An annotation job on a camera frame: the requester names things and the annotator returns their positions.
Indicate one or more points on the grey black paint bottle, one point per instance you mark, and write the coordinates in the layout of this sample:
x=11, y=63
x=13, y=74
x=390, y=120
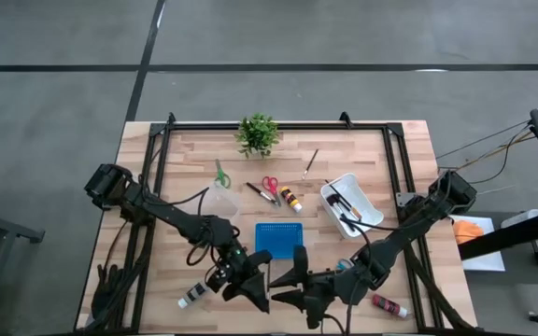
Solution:
x=193, y=294

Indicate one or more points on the dark red paint bottle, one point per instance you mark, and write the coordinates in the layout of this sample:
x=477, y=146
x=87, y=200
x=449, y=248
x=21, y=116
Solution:
x=388, y=305

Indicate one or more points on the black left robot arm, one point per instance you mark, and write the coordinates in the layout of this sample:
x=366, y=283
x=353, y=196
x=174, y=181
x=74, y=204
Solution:
x=175, y=217

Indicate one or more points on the white paper sheet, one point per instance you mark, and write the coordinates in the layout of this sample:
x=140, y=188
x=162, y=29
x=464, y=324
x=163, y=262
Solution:
x=488, y=263

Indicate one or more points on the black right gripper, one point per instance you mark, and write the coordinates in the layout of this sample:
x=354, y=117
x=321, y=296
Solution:
x=325, y=289

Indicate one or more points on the light grey cylinder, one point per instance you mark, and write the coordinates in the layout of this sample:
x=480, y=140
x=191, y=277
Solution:
x=521, y=217

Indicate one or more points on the black aluminium table frame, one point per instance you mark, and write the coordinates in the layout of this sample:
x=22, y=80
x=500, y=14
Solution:
x=278, y=126

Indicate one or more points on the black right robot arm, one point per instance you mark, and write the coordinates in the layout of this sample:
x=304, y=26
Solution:
x=404, y=238

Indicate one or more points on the black diagonal beam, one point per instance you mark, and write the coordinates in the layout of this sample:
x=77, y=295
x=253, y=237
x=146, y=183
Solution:
x=507, y=238

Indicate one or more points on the blue plastic basket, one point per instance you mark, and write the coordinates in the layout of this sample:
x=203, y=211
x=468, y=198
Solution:
x=276, y=238

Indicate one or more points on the black wide-bristle brush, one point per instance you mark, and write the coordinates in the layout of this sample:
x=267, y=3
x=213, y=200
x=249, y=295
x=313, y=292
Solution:
x=332, y=200

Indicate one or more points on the orange cloth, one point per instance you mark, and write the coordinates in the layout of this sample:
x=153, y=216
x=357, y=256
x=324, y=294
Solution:
x=467, y=232

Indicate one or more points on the small green potted plant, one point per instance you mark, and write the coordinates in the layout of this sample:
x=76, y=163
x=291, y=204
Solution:
x=257, y=135

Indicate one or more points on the dark grey side table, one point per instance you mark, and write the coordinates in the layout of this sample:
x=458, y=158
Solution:
x=17, y=230

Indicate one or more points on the yellow paint bottle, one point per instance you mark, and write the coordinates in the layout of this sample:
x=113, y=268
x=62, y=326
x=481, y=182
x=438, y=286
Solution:
x=290, y=198

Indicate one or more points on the white plastic bin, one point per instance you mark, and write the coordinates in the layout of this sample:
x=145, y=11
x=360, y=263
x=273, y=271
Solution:
x=362, y=193

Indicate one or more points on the slim dark paintbrush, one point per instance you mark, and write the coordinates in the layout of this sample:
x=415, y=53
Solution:
x=311, y=163

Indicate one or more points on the black brush with silver ferrule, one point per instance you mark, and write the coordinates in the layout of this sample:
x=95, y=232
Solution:
x=256, y=189

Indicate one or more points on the clear plastic container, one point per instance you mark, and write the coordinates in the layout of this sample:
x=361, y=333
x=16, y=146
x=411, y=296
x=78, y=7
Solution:
x=224, y=200

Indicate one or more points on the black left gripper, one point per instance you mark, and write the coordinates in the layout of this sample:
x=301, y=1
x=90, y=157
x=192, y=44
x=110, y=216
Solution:
x=231, y=273

